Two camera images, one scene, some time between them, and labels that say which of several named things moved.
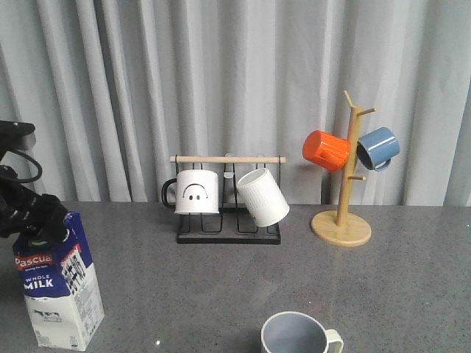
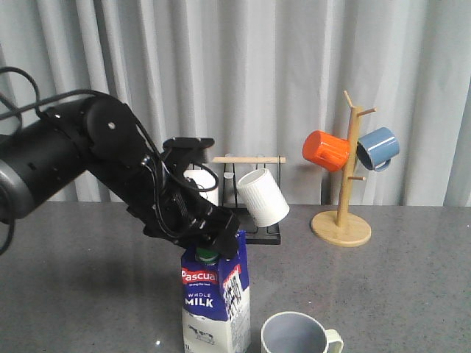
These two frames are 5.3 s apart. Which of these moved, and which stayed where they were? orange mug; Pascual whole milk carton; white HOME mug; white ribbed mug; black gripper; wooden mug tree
Moved: black gripper; Pascual whole milk carton
Stayed: white ribbed mug; wooden mug tree; white HOME mug; orange mug
